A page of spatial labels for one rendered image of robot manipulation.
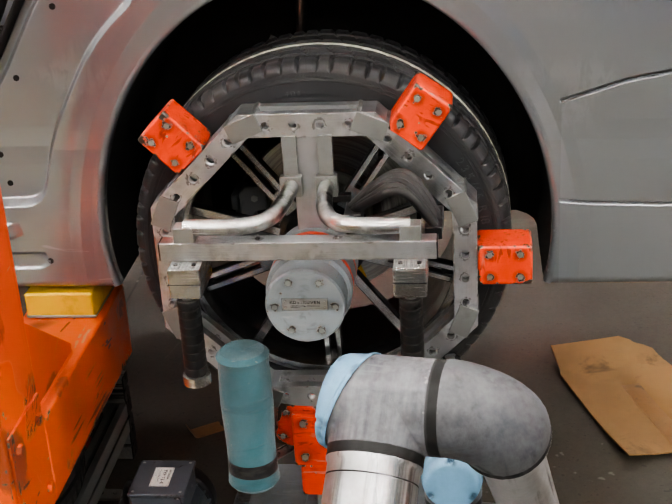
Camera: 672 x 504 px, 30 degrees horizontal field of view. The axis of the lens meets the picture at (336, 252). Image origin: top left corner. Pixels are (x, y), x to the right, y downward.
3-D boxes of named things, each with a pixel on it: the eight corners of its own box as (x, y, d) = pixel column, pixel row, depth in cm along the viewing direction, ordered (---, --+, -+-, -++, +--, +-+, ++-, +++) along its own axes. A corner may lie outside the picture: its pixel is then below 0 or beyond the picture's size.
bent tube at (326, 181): (425, 193, 203) (423, 131, 199) (421, 242, 186) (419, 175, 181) (317, 195, 205) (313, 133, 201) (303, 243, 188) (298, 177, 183)
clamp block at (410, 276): (429, 272, 194) (428, 241, 192) (427, 298, 186) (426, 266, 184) (396, 272, 195) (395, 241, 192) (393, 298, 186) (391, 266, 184)
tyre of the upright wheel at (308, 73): (268, -44, 221) (106, 243, 248) (246, -14, 200) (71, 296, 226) (579, 147, 230) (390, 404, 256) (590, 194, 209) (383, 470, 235)
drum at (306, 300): (362, 288, 218) (358, 213, 212) (351, 346, 199) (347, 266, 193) (282, 288, 220) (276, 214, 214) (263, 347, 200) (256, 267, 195)
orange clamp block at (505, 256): (477, 266, 215) (530, 265, 214) (477, 286, 208) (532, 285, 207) (477, 228, 212) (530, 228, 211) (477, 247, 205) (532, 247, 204)
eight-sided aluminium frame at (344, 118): (479, 389, 224) (477, 96, 202) (480, 408, 218) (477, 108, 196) (181, 388, 230) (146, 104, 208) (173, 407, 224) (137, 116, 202)
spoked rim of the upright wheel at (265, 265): (284, 17, 225) (158, 232, 245) (265, 51, 204) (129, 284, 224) (519, 159, 232) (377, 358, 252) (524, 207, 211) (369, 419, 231)
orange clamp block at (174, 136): (213, 132, 210) (172, 97, 208) (204, 148, 203) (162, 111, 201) (188, 161, 212) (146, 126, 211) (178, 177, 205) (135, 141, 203)
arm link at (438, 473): (422, 514, 192) (419, 460, 188) (424, 468, 204) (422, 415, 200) (483, 514, 191) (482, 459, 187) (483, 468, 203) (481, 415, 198)
